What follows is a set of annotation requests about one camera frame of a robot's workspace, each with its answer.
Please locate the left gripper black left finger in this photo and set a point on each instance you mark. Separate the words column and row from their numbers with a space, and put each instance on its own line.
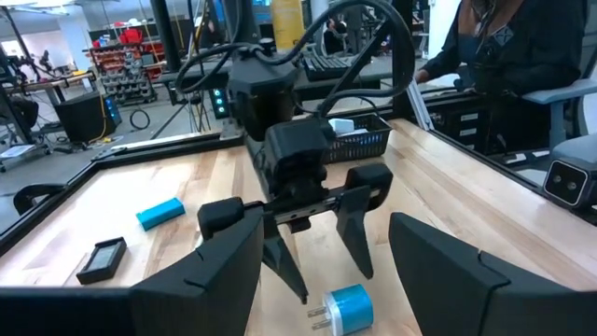
column 210, row 289

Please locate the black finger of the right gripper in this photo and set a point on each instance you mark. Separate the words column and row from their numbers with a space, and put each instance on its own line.
column 221, row 217
column 364, row 186

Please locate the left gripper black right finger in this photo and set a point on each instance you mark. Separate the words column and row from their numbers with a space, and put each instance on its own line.
column 457, row 289

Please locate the small white USB charger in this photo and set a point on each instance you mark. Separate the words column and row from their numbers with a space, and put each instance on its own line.
column 341, row 125

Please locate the blue USB wall charger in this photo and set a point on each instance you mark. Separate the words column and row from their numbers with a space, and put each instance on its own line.
column 350, row 310

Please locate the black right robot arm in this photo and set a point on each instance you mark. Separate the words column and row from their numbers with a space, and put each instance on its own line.
column 261, row 93

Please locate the grey office chair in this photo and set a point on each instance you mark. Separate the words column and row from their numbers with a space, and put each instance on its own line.
column 559, row 93

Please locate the black plastic basket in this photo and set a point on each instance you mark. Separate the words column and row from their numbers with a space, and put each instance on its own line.
column 364, row 144

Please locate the teal rectangular box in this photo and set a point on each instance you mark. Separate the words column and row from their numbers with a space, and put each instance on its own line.
column 161, row 214

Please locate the black LCD thermometer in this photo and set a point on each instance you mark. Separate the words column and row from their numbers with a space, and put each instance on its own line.
column 101, row 261

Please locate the backlit keyboard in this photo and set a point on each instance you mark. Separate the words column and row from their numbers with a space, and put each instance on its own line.
column 326, row 67

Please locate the person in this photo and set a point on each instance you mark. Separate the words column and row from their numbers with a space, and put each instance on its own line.
column 333, row 37
column 522, row 51

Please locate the black box with LEDs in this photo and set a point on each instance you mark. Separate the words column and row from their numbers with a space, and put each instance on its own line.
column 84, row 119

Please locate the yellow pillar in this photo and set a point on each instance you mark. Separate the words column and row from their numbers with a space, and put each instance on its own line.
column 287, row 23

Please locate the red parts bin rack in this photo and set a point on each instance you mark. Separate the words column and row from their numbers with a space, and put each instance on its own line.
column 123, row 60

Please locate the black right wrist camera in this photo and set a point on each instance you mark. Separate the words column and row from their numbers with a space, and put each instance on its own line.
column 296, row 149

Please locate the black aluminium table frame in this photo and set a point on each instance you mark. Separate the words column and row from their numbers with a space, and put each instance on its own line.
column 163, row 150

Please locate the black table-level camera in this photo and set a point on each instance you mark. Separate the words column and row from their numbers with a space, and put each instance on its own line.
column 566, row 182

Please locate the black frame clamp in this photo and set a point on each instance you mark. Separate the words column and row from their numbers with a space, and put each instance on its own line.
column 35, row 193

